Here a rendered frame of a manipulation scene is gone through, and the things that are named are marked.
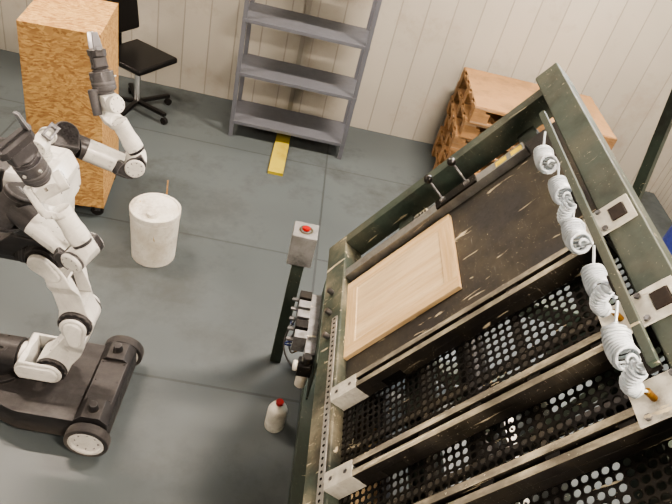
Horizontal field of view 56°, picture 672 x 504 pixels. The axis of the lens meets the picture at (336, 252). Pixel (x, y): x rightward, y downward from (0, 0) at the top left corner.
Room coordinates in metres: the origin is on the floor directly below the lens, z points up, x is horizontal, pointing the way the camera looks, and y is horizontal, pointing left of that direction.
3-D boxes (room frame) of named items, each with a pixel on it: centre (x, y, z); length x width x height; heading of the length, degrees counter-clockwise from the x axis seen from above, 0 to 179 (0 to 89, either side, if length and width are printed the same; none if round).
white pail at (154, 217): (2.93, 1.11, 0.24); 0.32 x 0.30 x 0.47; 7
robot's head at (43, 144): (1.75, 1.08, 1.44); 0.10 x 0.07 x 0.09; 7
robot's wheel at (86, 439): (1.52, 0.84, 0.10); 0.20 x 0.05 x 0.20; 97
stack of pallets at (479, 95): (4.98, -1.21, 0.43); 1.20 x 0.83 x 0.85; 95
